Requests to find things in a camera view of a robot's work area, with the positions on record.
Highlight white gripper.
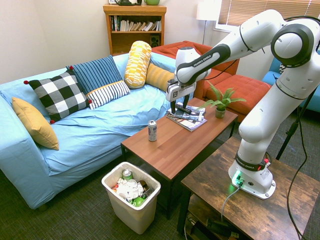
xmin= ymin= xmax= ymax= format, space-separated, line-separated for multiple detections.
xmin=165 ymin=78 xmax=197 ymax=115

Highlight silver blue drink can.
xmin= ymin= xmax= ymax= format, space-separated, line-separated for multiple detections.
xmin=147 ymin=120 xmax=158 ymax=143

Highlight green can in trash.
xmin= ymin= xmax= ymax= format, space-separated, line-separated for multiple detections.
xmin=121 ymin=169 xmax=134 ymax=181

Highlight crumpled white paper trash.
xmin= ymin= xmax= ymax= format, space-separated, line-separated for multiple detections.
xmin=116 ymin=177 xmax=145 ymax=201

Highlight green plastic trash item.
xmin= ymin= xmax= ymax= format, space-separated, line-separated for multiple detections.
xmin=131 ymin=196 xmax=146 ymax=207

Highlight beige plastic trash bin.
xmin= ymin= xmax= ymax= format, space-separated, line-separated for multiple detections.
xmin=101 ymin=161 xmax=162 ymax=235

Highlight black remote control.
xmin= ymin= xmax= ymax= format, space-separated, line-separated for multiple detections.
xmin=174 ymin=103 xmax=193 ymax=114

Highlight stack of magazines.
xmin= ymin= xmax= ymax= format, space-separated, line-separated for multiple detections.
xmin=165 ymin=104 xmax=208 ymax=133

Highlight mustard striped pillow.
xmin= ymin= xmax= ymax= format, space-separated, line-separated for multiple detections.
xmin=145 ymin=62 xmax=176 ymax=92

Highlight brown wooden coffee table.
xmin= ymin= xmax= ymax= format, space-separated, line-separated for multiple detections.
xmin=120 ymin=97 xmax=239 ymax=221

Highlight small potted fern plant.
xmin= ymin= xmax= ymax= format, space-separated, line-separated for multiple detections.
xmin=195 ymin=80 xmax=248 ymax=119

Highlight yellow white patterned bolster pillow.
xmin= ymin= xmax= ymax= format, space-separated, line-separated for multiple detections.
xmin=123 ymin=40 xmax=153 ymax=90

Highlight blue striped pillow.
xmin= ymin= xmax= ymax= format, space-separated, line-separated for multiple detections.
xmin=65 ymin=54 xmax=131 ymax=111

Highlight wooden bookshelf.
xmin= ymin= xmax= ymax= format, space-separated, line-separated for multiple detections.
xmin=102 ymin=4 xmax=168 ymax=57

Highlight row of books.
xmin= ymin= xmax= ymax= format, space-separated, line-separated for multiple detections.
xmin=110 ymin=15 xmax=162 ymax=32

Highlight white floor lamp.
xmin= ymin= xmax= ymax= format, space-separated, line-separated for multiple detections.
xmin=195 ymin=0 xmax=223 ymax=46

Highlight light blue sofa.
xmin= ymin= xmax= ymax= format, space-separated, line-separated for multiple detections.
xmin=0 ymin=52 xmax=195 ymax=210

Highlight black object on bookshelf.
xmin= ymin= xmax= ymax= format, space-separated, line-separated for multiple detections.
xmin=115 ymin=0 xmax=143 ymax=7

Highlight teal blue armchair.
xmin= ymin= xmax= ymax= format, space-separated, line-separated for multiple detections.
xmin=261 ymin=46 xmax=320 ymax=114

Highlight black white checkered pillow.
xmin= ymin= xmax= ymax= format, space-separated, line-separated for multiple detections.
xmin=23 ymin=65 xmax=93 ymax=125

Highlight rustic dark wooden table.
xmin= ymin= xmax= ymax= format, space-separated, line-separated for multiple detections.
xmin=176 ymin=136 xmax=320 ymax=240

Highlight window blinds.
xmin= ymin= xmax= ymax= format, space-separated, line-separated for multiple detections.
xmin=216 ymin=0 xmax=320 ymax=27

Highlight plain mustard yellow pillow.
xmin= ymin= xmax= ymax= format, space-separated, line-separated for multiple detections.
xmin=11 ymin=96 xmax=60 ymax=151

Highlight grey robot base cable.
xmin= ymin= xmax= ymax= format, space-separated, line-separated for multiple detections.
xmin=220 ymin=184 xmax=241 ymax=223

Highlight black camera tripod stand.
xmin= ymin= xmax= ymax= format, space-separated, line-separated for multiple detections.
xmin=275 ymin=87 xmax=318 ymax=161

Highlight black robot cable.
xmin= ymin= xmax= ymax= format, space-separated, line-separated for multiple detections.
xmin=283 ymin=15 xmax=320 ymax=240

